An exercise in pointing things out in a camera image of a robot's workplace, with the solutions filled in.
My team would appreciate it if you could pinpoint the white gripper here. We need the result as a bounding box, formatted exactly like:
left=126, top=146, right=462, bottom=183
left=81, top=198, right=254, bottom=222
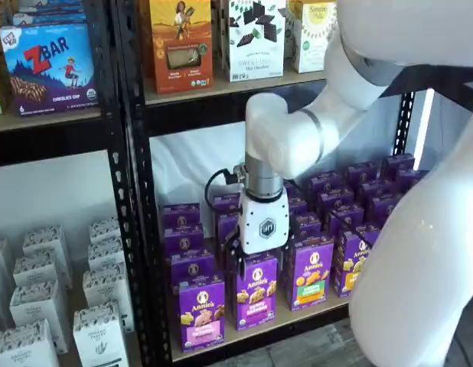
left=220, top=190, right=295, bottom=277

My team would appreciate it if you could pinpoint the purple Annie's box pink patch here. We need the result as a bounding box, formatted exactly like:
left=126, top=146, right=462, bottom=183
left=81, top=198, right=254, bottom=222
left=163, top=225, right=205, bottom=258
left=178, top=275, right=226, bottom=352
left=169, top=250, right=219, bottom=286
left=161, top=202, right=201, bottom=230

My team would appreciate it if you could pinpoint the purple Annie's box magenta patch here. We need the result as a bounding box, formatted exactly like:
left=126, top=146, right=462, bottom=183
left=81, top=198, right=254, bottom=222
left=216, top=212, right=242, bottom=248
left=212, top=192, right=243, bottom=215
left=234, top=254, right=279, bottom=332

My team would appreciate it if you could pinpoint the wooden shelf board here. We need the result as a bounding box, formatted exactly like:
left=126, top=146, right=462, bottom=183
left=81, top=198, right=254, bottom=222
left=0, top=106, right=103, bottom=134
left=171, top=296, right=352, bottom=362
left=123, top=330, right=142, bottom=367
left=144, top=68, right=329, bottom=106

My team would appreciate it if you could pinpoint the purple Annie's box yellow patch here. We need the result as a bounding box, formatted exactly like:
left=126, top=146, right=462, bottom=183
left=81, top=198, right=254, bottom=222
left=317, top=189, right=355, bottom=213
left=308, top=171, right=343, bottom=196
left=333, top=228, right=379, bottom=298
left=326, top=206, right=366, bottom=235

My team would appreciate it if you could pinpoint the purple Annie's snack box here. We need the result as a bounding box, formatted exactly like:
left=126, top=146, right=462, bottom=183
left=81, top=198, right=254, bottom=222
left=360, top=179, right=394, bottom=200
left=380, top=154, right=416, bottom=175
left=368, top=194, right=400, bottom=222
left=345, top=162, right=379, bottom=185
left=396, top=170, right=429, bottom=189

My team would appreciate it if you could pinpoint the black metal shelf rack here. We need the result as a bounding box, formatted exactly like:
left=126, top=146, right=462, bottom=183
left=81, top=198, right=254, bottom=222
left=109, top=0, right=473, bottom=367
left=0, top=0, right=145, bottom=367

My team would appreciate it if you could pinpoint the white mint chocolate box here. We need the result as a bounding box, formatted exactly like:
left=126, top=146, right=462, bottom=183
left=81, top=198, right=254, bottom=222
left=217, top=0, right=286, bottom=83

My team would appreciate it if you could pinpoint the white Simple Mills box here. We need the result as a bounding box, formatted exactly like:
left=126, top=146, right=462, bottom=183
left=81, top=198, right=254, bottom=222
left=288, top=0, right=339, bottom=73

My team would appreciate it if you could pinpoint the orange snack box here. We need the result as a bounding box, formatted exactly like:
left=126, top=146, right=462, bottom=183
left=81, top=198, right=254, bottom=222
left=139, top=0, right=215, bottom=95

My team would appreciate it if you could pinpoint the blue ZBar snack box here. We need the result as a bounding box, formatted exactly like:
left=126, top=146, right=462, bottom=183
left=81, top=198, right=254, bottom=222
left=0, top=23, right=100, bottom=118

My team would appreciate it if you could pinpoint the white backdrop sheet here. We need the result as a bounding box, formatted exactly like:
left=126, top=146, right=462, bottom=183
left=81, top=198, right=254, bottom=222
left=149, top=91, right=432, bottom=215

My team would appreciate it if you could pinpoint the white patterned carton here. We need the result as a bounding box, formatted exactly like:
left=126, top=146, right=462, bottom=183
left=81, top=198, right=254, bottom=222
left=89, top=216, right=121, bottom=245
left=86, top=240, right=126, bottom=274
left=72, top=301, right=129, bottom=367
left=21, top=224, right=73, bottom=290
left=82, top=261, right=135, bottom=332
left=0, top=239, right=15, bottom=280
left=12, top=252, right=71, bottom=291
left=0, top=319, right=61, bottom=367
left=9, top=281, right=69, bottom=355

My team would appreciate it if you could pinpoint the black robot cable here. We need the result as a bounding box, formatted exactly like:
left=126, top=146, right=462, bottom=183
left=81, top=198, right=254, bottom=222
left=204, top=164, right=247, bottom=217

